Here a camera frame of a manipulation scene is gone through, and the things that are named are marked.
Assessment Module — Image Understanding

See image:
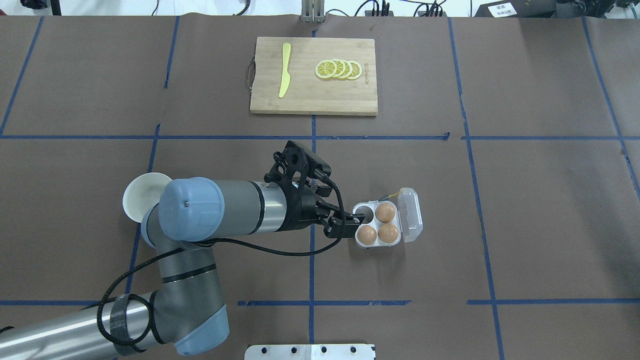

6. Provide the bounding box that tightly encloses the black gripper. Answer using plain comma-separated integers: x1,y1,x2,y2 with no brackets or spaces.
279,187,366,239

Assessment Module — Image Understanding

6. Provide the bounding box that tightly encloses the brown egg from bowl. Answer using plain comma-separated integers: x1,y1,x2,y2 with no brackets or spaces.
355,225,378,247

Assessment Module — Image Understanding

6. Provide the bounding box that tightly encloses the clear plastic egg box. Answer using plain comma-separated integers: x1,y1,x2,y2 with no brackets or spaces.
352,187,425,249

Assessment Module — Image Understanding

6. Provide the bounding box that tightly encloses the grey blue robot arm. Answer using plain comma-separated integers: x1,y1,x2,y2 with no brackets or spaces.
1,176,365,360

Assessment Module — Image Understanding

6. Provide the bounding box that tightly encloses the brown egg in box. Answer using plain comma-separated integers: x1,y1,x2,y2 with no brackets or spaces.
375,202,397,223
377,223,400,245

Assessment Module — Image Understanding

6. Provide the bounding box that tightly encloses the wooden cutting board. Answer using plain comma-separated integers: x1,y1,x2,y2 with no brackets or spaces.
250,36,378,117

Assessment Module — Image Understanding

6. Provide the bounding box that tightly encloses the yellow lemon slice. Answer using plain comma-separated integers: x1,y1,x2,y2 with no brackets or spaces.
330,59,343,79
346,61,362,80
314,60,338,79
337,60,353,79

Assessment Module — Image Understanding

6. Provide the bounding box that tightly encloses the yellow plastic knife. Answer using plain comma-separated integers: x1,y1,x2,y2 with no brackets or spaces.
278,42,291,99

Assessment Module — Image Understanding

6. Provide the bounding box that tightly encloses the white ceramic bowl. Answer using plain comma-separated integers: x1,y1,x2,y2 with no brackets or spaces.
122,172,172,224

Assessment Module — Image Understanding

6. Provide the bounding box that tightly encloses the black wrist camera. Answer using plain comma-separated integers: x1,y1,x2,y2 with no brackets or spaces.
263,140,332,188

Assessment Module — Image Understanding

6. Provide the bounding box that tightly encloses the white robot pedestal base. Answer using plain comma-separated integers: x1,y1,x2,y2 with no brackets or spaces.
244,343,377,360

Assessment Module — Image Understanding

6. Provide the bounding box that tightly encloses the aluminium frame post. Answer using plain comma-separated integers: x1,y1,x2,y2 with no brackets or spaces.
300,0,326,24

